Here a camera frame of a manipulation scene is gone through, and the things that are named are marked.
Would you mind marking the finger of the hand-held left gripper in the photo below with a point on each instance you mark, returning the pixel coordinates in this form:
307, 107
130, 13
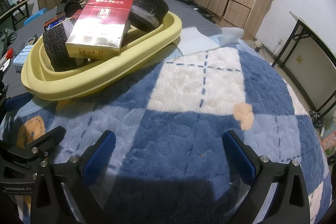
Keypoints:
52, 137
18, 102

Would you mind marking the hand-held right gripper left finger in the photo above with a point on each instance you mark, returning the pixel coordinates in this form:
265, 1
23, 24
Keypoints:
98, 158

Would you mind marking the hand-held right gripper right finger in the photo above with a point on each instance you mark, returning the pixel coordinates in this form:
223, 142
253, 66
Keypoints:
240, 158

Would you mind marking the black foam cylinder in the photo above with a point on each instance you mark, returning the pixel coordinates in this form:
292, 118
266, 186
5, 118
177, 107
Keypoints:
149, 8
56, 50

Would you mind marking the yellow collapsible basin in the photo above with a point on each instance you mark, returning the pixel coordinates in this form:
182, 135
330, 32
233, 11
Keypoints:
105, 79

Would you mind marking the red silver carton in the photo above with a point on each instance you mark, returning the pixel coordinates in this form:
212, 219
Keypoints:
102, 22

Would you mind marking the light blue case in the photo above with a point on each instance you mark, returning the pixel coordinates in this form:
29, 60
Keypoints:
23, 56

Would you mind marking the blue white plaid blanket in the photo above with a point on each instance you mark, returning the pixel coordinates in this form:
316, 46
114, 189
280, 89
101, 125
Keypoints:
197, 121

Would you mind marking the dark green cloth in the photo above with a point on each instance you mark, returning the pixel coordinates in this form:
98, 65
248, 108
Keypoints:
8, 40

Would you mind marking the dark shoes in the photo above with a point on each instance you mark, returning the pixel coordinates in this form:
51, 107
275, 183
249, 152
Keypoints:
317, 119

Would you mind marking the light blue box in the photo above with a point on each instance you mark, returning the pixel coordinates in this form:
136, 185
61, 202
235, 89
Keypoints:
35, 16

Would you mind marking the pink white paper bag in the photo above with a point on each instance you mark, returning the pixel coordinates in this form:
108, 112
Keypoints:
329, 141

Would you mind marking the small wooden top table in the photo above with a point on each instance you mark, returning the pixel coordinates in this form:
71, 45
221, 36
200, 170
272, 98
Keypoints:
15, 7

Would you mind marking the black round lens cap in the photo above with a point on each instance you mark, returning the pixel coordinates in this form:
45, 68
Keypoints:
72, 7

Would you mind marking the black folding table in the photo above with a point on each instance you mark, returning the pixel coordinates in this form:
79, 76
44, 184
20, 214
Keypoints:
315, 61

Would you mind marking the crumpled white cloth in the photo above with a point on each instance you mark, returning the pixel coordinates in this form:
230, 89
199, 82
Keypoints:
231, 33

